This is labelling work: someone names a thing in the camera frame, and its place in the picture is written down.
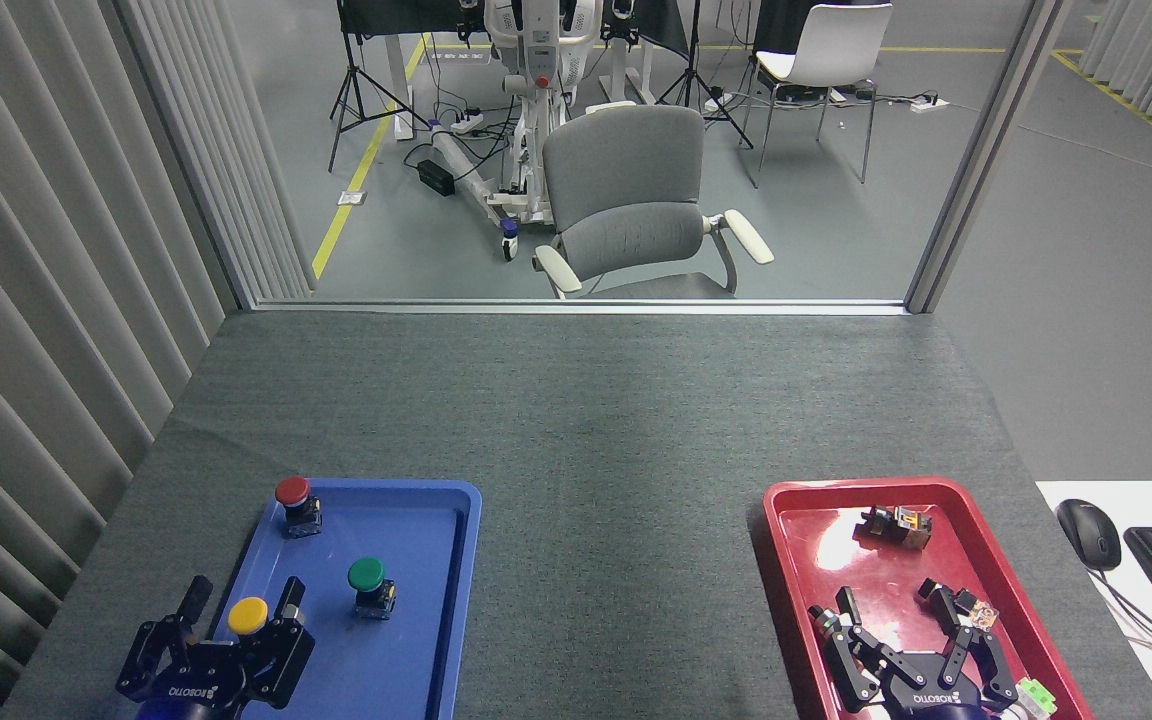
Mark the white power strip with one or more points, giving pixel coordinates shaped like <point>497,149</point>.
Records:
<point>929,103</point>
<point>466,123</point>

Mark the red push button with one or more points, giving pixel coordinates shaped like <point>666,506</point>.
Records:
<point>292,491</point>

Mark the yellow push button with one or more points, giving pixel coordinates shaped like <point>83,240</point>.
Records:
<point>247,614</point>

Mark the metal floor socket plate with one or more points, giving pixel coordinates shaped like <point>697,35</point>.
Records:
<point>351,198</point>

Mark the white stand on wheels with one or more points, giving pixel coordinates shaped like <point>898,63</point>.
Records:
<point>536,110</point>

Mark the red plastic tray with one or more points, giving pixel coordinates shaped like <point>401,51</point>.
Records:
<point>841,545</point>

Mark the switch with green block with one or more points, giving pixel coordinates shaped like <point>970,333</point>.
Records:
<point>1036,694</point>

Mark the black power adapter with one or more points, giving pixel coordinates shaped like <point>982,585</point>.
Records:
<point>436,177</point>

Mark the silver frame rail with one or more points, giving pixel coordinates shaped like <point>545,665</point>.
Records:
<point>576,307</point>

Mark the white desk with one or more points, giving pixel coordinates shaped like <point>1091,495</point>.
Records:
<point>1136,500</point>

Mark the blue plastic tray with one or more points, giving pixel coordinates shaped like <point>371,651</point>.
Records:
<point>376,660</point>

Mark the white plastic chair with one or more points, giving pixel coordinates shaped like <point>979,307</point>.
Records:
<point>841,45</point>

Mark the black computer mouse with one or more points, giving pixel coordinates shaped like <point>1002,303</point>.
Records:
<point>1089,533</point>

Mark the black switch with orange block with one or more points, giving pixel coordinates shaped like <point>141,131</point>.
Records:
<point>894,525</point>
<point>931,589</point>

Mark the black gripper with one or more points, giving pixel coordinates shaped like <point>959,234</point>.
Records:
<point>194,678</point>
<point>936,700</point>

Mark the silver selector switch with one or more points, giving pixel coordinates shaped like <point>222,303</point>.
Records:
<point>820,619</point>

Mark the green push button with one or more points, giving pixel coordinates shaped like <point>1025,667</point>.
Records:
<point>366,574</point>

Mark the grey office chair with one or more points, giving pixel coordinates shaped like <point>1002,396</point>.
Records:
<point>626,170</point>

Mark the black tripod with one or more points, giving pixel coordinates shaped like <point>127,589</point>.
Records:
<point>350,90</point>
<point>693,70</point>

